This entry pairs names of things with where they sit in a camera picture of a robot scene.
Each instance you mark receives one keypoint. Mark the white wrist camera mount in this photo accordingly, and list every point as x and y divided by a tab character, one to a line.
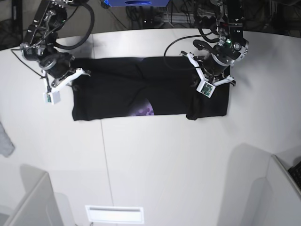
206	86
52	90

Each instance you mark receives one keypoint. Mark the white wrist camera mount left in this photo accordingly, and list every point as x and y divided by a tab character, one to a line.
206	86

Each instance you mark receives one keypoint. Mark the blue box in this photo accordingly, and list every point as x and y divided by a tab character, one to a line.
137	3

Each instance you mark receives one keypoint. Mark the black monitor stand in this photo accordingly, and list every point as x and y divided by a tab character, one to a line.
17	18

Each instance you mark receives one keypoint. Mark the black keyboard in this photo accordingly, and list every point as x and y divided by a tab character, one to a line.
295	172

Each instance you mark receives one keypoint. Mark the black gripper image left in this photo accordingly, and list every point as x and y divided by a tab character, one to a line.
57	64

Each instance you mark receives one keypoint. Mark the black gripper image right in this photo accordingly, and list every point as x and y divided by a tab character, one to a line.
215	65

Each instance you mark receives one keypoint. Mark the black T-shirt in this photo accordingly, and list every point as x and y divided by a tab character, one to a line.
121	87

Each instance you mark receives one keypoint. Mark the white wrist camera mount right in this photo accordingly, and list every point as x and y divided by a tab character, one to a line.
52	90

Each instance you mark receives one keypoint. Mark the grey cloth at left edge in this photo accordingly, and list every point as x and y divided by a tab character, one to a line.
6	145

